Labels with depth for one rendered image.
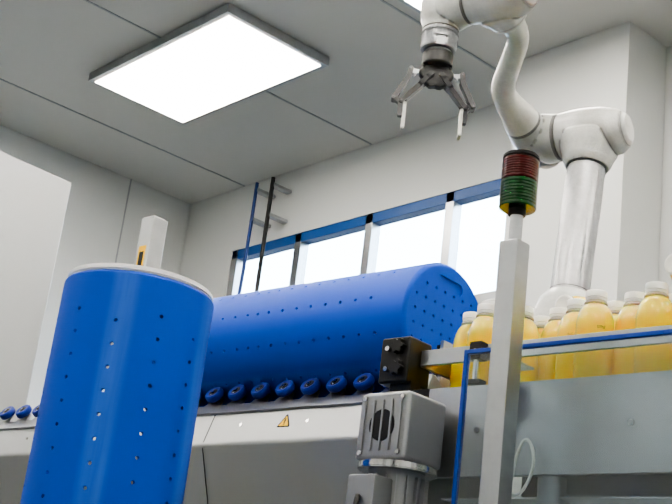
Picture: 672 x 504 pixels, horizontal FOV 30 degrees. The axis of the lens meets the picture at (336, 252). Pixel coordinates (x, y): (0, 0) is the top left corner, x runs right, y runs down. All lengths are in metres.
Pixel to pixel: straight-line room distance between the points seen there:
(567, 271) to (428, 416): 1.07
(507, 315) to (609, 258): 3.48
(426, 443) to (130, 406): 0.52
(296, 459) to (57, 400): 0.59
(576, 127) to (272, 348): 1.09
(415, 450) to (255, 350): 0.72
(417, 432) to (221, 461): 0.73
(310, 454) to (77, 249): 5.66
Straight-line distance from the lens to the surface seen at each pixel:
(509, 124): 3.39
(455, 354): 2.33
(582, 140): 3.35
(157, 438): 2.24
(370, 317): 2.58
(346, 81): 6.72
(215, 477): 2.82
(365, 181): 7.33
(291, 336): 2.72
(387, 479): 2.15
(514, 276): 2.08
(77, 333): 2.29
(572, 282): 3.18
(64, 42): 6.87
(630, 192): 5.67
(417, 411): 2.18
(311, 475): 2.61
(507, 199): 2.13
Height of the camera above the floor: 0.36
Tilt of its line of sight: 19 degrees up
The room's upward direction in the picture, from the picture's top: 7 degrees clockwise
